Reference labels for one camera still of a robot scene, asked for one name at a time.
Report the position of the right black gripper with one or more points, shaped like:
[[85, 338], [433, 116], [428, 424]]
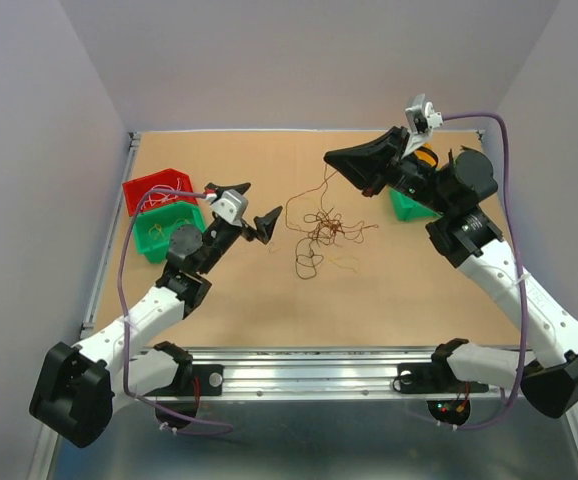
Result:
[[369, 165]]

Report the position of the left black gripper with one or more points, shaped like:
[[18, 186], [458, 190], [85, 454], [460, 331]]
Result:
[[264, 229]]

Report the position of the green plastic bin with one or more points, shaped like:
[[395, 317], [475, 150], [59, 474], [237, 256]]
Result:
[[407, 210], [153, 229]]

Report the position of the red plastic bin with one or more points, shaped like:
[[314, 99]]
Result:
[[166, 180]]

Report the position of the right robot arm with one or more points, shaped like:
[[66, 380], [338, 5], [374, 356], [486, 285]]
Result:
[[544, 368]]

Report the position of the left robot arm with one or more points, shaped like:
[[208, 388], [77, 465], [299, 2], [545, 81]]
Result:
[[81, 387]]

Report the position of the yellow plastic bin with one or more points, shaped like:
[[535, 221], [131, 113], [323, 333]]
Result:
[[426, 154]]

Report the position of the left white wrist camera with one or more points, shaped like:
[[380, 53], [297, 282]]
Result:
[[228, 205]]

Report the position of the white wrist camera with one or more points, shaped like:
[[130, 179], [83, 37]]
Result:
[[423, 120], [228, 205]]

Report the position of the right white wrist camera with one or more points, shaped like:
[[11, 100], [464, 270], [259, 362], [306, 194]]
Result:
[[423, 120]]

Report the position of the aluminium frame rail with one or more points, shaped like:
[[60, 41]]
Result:
[[311, 327]]

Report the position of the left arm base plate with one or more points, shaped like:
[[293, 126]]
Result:
[[181, 382]]

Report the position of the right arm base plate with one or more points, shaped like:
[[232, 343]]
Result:
[[431, 378]]

